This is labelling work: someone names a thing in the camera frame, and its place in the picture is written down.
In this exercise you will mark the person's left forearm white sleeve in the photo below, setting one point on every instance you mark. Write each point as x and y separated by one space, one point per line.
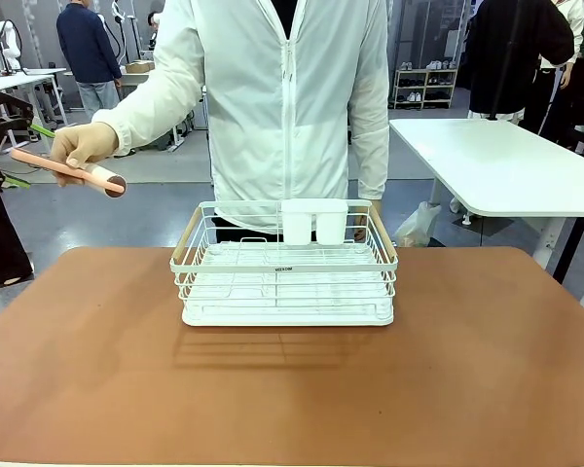
370 155

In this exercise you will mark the person's right forearm white sleeve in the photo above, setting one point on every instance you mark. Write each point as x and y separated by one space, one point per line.
146 104

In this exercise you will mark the person's right hand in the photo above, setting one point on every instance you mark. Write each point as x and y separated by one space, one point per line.
85 141

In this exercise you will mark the person's left hand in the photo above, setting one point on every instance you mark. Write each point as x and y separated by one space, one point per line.
375 208

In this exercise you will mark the small white desk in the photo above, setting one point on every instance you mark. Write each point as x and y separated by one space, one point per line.
24 80

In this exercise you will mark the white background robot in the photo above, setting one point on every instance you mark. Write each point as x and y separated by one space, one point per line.
0 41

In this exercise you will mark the person in dark blue jacket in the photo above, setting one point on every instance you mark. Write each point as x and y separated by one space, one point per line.
87 44

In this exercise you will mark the cardboard box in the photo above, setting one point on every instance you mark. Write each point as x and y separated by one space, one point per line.
139 66

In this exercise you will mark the person's white zip jacket torso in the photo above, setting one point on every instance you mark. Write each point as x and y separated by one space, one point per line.
272 107

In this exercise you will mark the white plastic cutlery holder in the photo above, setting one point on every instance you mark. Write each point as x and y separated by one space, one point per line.
316 221

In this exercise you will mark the white drip tray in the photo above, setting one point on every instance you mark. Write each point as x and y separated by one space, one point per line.
287 318

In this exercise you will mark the translucent plastic bag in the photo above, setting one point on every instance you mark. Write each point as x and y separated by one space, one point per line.
416 228

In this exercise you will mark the wooden shoe rack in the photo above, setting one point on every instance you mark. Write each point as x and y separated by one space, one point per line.
426 87

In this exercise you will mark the pair of white shoes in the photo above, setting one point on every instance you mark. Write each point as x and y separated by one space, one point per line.
435 64

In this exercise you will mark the large white table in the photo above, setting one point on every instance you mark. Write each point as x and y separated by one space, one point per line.
491 165

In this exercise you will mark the black pole stand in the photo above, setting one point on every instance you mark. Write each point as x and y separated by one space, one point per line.
508 58

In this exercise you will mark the person in black coat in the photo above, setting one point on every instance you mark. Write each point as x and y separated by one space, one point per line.
530 44

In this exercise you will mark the person in white top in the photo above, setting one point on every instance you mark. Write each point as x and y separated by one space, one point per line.
572 19

